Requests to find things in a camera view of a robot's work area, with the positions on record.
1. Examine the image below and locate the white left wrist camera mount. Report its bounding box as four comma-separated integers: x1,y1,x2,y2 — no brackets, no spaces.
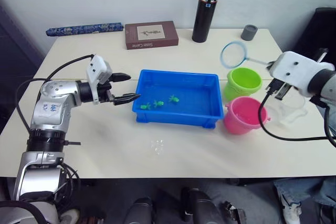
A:
86,54,113,104

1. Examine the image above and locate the black shoulder cable bundle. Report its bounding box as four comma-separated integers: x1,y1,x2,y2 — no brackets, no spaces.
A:
53,161,81,217

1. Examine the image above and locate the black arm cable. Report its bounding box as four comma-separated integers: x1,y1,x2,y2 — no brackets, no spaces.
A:
258,79,336,148
15,54,95,133

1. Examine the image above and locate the grey cylindrical cap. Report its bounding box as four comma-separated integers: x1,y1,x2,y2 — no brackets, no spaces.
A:
241,24,259,42

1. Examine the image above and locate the blue plastic tub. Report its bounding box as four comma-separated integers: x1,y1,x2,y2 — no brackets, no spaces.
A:
132,69,224,130

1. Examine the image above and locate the clear plastic cup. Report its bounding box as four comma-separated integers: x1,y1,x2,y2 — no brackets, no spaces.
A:
269,94,308,128

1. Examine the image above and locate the dark rounded shape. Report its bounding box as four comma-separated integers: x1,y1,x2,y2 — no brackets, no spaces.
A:
122,197,156,224
180,187,227,224

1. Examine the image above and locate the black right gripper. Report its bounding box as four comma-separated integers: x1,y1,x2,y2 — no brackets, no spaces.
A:
266,61,292,101

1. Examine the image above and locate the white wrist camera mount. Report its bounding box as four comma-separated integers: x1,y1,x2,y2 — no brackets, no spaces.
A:
86,54,113,104
270,51,335,98

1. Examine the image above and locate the black chair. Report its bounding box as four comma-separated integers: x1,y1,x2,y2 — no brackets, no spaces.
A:
293,7,336,65

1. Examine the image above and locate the blue-rimmed fishing net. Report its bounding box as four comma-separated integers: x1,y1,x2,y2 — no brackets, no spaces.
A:
219,41,274,69

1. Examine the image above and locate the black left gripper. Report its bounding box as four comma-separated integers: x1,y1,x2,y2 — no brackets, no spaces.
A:
97,72,141,106

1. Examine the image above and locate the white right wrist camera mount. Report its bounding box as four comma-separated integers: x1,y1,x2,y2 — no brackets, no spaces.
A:
270,51,335,98

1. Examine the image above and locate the pink plastic bucket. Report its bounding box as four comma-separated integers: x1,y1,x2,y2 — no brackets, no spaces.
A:
223,96,271,135

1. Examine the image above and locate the blue patterned folded umbrella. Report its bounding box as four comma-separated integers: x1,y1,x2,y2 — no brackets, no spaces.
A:
46,22,124,37

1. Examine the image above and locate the white grey robot torso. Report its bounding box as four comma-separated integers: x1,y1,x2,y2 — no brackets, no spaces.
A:
0,199,58,224

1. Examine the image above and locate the white sneaker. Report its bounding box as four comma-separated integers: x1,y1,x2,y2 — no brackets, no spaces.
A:
279,194,303,224

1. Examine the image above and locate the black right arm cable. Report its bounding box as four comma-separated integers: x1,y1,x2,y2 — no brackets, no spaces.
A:
258,79,336,148

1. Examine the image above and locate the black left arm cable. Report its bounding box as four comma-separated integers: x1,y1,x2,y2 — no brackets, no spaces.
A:
15,54,95,133

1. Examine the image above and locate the brown book box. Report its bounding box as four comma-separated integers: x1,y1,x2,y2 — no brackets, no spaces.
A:
124,20,180,50

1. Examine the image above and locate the green plastic bucket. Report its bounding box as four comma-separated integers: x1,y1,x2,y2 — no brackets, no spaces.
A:
223,67,263,103

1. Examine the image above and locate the black thermos bottle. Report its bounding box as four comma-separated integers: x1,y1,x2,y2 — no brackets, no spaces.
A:
192,0,221,44

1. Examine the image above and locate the blue jeans leg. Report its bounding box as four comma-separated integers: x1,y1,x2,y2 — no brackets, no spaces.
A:
272,177,336,209

